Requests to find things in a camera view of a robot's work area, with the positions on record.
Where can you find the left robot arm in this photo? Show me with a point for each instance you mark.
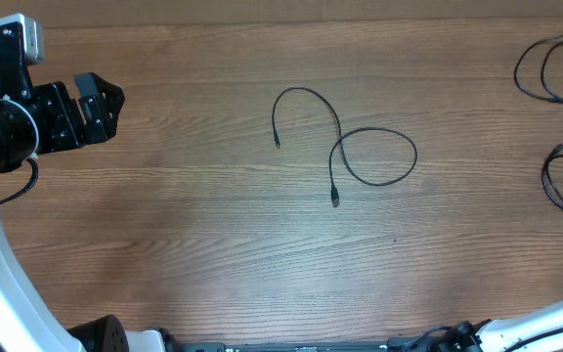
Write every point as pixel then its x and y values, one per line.
pixel 26 324

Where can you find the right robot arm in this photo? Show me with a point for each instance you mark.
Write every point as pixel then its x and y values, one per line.
pixel 535 332

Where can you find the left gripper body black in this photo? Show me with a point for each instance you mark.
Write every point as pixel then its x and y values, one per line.
pixel 57 126

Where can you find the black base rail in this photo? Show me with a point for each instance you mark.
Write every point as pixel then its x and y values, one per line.
pixel 392 344

